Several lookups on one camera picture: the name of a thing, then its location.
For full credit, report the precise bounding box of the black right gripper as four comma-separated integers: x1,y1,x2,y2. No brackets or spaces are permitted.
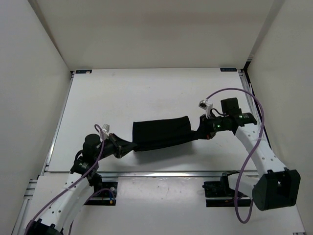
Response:
193,113,230,140

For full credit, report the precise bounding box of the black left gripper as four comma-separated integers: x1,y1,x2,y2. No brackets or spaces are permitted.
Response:
94,133,137,161

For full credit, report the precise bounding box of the black skirt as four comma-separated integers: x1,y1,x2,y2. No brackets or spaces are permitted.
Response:
132,116,202,152

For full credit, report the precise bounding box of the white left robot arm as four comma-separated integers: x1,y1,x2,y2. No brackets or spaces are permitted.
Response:
24,134,137,235

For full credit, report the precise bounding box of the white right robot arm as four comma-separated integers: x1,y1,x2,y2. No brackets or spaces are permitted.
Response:
196,98,301,211

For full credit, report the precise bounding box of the right blue corner label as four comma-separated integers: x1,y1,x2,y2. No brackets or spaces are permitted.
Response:
220,68,237,72

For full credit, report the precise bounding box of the blue corner label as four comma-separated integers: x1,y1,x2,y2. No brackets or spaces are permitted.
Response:
220,68,237,72
75,70,92,74

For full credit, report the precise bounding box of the left blue corner label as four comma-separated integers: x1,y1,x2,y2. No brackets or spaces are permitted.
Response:
75,70,92,74

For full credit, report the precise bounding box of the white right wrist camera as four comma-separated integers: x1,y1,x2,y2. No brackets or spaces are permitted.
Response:
199,99,213,118

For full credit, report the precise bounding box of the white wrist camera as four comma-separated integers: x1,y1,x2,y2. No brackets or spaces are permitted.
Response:
199,99,213,118
101,124,110,139

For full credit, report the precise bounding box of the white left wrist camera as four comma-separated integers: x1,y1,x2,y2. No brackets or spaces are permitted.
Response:
101,124,110,139

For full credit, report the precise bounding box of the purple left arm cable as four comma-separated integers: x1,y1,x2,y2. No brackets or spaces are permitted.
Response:
24,124,115,235

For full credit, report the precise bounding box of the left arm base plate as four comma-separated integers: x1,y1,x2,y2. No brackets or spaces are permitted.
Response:
85,175,118,206

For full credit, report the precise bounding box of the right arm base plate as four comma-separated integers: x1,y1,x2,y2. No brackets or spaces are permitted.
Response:
202,171,239,208

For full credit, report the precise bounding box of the aluminium front rail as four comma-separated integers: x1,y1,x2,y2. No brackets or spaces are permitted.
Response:
46,171,228,178

